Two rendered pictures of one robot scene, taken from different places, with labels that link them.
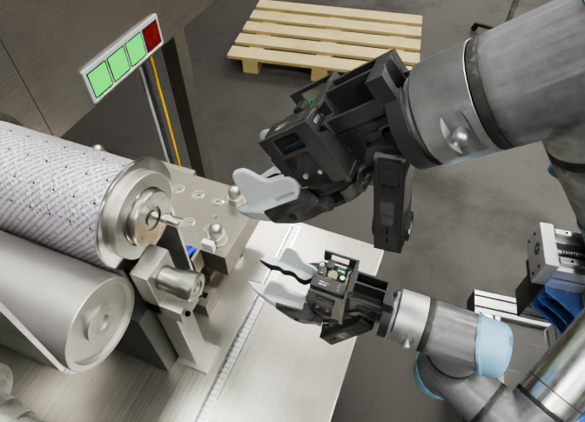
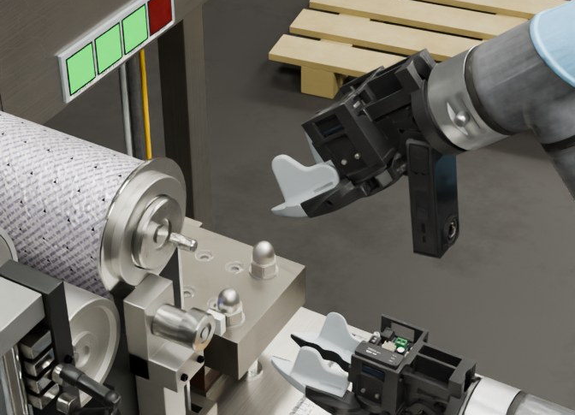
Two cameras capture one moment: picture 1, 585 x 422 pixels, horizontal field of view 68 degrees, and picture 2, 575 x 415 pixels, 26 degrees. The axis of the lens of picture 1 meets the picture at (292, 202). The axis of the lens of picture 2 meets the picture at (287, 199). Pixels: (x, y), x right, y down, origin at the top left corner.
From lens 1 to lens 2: 0.70 m
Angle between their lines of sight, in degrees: 14
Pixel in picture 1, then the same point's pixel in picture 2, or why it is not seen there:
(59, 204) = (60, 198)
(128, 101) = not seen: hidden behind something
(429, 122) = (440, 106)
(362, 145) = (397, 133)
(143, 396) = not seen: outside the picture
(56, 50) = (38, 23)
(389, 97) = (414, 86)
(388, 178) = (419, 165)
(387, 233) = (424, 231)
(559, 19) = (517, 35)
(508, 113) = (489, 99)
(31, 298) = not seen: hidden behind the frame
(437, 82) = (447, 75)
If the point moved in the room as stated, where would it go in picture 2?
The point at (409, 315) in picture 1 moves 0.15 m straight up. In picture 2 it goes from (485, 402) to (500, 283)
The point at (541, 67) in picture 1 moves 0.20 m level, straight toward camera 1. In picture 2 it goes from (505, 66) to (330, 188)
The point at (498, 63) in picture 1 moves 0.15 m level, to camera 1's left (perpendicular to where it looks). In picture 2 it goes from (483, 62) to (283, 48)
